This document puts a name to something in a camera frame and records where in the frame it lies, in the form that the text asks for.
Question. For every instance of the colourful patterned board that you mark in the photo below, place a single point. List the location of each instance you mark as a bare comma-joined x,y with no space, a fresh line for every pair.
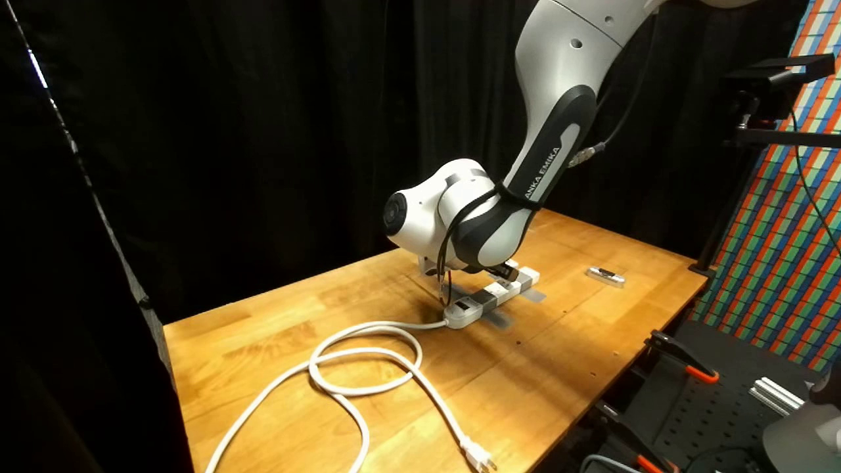
788,227

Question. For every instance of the white power strip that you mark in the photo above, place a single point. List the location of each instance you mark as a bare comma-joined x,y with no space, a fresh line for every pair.
461,314

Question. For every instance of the black curtain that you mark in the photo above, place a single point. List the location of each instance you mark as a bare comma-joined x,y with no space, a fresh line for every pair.
244,133

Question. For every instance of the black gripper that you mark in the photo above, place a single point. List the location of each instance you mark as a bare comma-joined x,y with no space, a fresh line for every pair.
499,272

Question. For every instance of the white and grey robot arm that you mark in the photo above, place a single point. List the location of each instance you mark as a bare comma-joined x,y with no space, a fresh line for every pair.
542,133

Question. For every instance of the black perforated board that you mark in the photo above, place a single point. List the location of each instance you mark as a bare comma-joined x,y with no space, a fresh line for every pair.
699,422

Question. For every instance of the silver aluminium bar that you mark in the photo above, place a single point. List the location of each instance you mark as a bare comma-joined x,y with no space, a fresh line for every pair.
776,394

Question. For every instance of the small silver black device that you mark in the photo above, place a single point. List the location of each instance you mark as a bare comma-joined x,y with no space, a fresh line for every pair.
606,277

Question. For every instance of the black camera on stand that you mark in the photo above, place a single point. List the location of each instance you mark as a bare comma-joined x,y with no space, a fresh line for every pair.
776,75

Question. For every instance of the orange black clamp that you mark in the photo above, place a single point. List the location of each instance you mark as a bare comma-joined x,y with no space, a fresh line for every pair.
692,362
640,436

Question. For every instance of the silver metal frame post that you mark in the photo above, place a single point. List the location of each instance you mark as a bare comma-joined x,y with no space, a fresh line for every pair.
94,218

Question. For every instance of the grey tape strip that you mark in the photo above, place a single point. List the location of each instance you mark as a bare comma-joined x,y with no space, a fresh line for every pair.
496,318
532,294

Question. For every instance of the grey round lamp head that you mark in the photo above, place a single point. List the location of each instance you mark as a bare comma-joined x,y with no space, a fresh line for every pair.
801,441

